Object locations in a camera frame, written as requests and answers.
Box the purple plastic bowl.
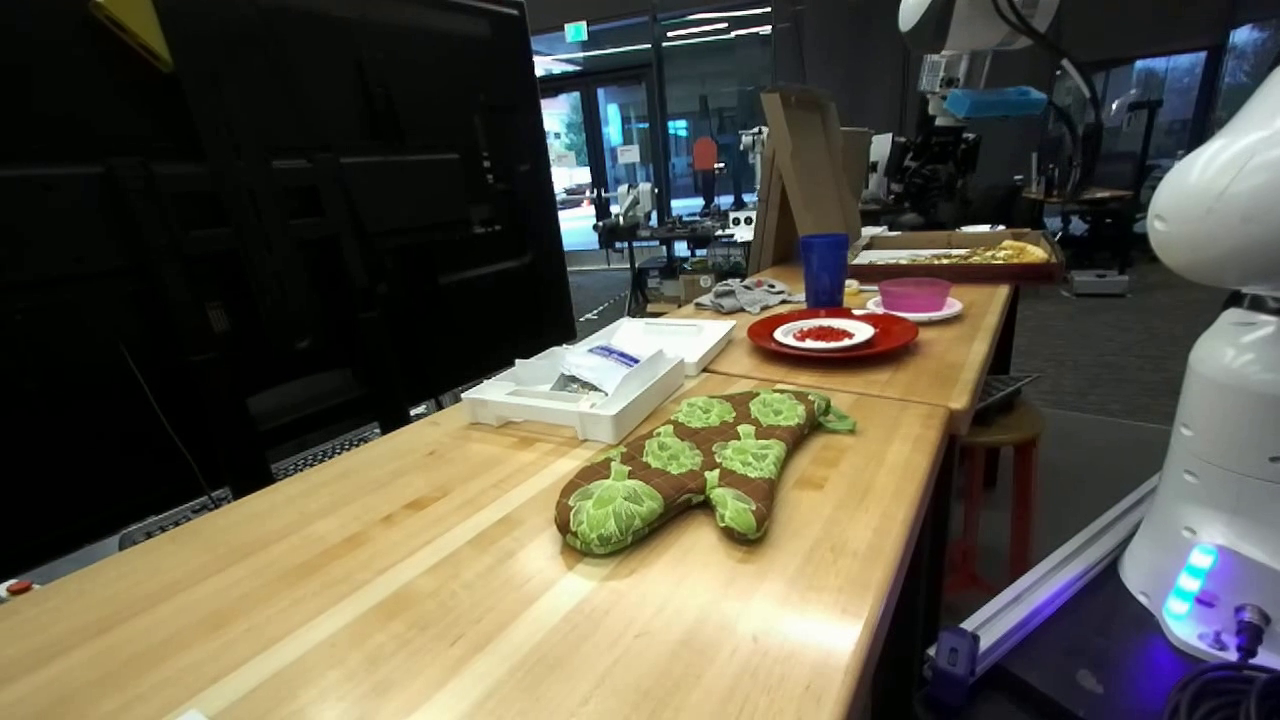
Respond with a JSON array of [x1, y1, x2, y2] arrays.
[[875, 270, 955, 315]]

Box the pile of red beads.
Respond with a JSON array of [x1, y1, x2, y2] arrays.
[[793, 320, 859, 348]]

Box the wooden stool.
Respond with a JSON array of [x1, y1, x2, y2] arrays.
[[943, 396, 1047, 607]]

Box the gray cloth gloves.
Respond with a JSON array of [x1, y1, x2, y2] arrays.
[[689, 270, 809, 320]]

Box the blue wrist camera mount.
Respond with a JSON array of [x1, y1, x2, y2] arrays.
[[934, 85, 1055, 131]]

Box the brown green artichoke oven mitt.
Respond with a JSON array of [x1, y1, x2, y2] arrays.
[[550, 384, 862, 558]]

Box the rectangular pizza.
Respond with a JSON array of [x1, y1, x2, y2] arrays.
[[859, 232, 1053, 269]]

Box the white cardboard box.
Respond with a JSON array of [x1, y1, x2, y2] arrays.
[[458, 339, 689, 444]]

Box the blue plastic cup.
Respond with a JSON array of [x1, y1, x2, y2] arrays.
[[797, 229, 857, 315]]

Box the aluminium floor rail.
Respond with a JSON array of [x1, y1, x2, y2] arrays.
[[924, 468, 1165, 706]]

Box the red ceramic plate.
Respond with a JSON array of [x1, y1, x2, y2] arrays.
[[742, 305, 924, 367]]

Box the large black screen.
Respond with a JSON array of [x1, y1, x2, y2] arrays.
[[0, 0, 581, 581]]

